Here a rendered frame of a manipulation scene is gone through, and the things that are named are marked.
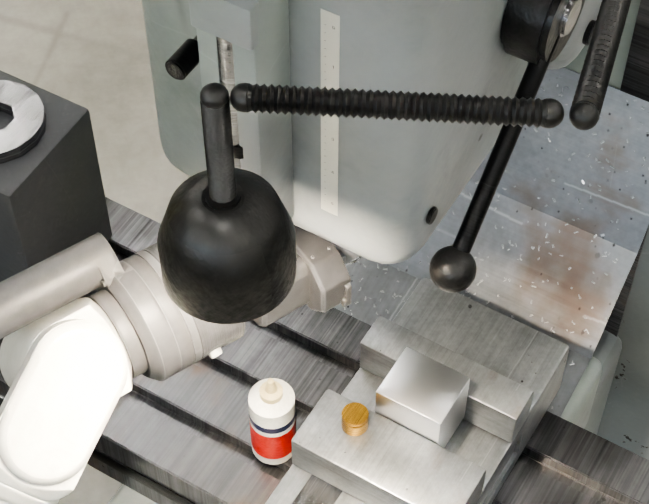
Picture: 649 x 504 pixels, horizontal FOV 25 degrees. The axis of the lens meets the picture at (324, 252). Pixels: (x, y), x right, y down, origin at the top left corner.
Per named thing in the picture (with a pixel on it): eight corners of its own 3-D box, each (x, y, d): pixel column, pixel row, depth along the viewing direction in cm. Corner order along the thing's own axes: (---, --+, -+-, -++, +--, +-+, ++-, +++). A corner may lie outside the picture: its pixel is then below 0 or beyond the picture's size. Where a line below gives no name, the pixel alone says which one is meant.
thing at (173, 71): (185, 84, 82) (183, 66, 81) (165, 75, 82) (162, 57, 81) (243, 20, 85) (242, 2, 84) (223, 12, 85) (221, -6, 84)
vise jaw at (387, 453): (449, 549, 117) (452, 526, 114) (290, 464, 122) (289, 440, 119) (483, 492, 120) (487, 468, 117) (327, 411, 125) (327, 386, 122)
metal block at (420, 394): (435, 461, 121) (440, 424, 116) (373, 429, 123) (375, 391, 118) (465, 415, 124) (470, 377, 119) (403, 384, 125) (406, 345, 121)
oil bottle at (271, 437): (281, 473, 129) (278, 408, 120) (243, 453, 130) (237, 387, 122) (304, 439, 131) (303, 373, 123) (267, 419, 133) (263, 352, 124)
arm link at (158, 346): (211, 368, 99) (63, 451, 95) (166, 356, 109) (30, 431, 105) (138, 219, 97) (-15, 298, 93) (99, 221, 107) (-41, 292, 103)
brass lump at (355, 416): (359, 440, 119) (360, 429, 117) (336, 428, 119) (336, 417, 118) (373, 420, 120) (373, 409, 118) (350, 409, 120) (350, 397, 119)
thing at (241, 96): (228, 118, 67) (227, 97, 66) (231, 96, 68) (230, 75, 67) (597, 137, 67) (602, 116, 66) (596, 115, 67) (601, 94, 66)
